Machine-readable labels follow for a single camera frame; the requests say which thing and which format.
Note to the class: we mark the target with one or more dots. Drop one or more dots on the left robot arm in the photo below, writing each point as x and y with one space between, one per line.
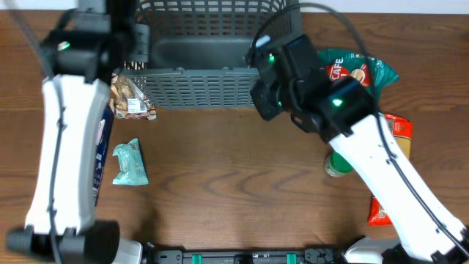
78 57

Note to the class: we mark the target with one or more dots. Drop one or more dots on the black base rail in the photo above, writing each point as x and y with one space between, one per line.
321 255

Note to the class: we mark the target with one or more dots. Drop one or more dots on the mint green snack packet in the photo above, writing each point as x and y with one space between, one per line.
132 170

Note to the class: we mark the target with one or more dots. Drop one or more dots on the orange spaghetti packet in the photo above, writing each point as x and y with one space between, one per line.
402 130

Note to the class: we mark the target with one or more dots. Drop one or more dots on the blue Kleenex tissue pack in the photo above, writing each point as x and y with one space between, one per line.
103 135

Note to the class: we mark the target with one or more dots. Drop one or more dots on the green lid jar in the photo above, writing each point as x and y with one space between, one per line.
336 166

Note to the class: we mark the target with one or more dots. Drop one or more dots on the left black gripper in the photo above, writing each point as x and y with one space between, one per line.
129 34

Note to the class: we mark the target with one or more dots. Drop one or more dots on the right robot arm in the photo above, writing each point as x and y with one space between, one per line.
344 114

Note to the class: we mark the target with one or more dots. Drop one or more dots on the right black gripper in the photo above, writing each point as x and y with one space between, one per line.
264 98

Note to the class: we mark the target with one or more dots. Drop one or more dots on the grey plastic basket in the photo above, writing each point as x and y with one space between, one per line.
197 48

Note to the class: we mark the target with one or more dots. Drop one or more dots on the beige dried mushroom bag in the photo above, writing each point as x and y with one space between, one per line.
128 101

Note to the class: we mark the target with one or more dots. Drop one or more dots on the green Nescafe coffee bag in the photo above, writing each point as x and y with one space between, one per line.
340 63

